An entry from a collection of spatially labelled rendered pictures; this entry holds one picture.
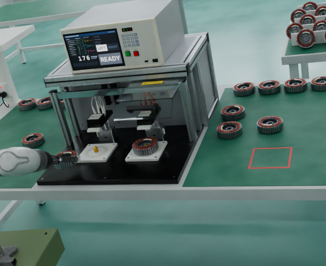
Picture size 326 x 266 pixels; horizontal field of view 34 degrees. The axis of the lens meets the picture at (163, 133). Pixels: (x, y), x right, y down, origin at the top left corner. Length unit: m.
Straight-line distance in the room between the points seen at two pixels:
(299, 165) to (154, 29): 0.80
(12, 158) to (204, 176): 0.73
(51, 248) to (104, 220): 1.55
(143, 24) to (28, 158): 0.72
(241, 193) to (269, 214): 1.12
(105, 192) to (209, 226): 1.05
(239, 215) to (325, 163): 1.14
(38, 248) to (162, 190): 0.55
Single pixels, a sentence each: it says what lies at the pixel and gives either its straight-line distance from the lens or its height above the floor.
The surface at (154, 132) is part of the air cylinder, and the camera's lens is 2.41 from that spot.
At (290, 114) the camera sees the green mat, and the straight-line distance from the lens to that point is 2.49.
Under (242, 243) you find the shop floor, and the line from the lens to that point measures 2.94.
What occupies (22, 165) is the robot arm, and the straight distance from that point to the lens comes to 1.97.
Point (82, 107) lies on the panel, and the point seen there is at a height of 0.89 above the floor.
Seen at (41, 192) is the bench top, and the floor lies 0.74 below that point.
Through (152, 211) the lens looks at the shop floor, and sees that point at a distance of 3.32.
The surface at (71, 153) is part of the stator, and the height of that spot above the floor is 0.85.
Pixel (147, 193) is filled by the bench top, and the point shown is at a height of 0.73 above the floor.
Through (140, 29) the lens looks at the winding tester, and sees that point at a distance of 2.24.
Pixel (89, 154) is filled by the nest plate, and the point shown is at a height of 0.78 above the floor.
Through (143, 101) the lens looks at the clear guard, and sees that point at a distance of 2.09.
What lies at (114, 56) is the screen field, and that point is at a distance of 2.33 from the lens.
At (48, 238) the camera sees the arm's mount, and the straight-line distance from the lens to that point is 1.84.
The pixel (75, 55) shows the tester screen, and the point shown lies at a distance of 2.40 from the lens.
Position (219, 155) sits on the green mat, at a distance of 2.23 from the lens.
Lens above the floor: 1.85
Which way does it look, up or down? 26 degrees down
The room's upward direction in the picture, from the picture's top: 12 degrees counter-clockwise
